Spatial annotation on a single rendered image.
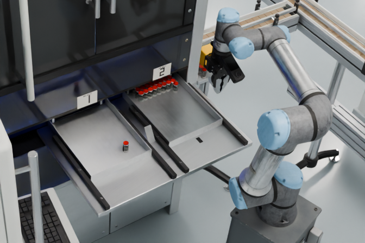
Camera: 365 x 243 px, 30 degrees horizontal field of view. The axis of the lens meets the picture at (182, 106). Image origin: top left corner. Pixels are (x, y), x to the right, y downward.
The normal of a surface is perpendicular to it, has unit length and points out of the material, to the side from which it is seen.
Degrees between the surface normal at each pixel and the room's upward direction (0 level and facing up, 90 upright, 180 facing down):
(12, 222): 90
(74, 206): 90
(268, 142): 82
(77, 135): 0
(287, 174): 8
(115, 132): 0
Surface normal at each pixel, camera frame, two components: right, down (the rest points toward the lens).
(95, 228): 0.57, 0.60
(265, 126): -0.91, 0.09
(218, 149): 0.09, -0.73
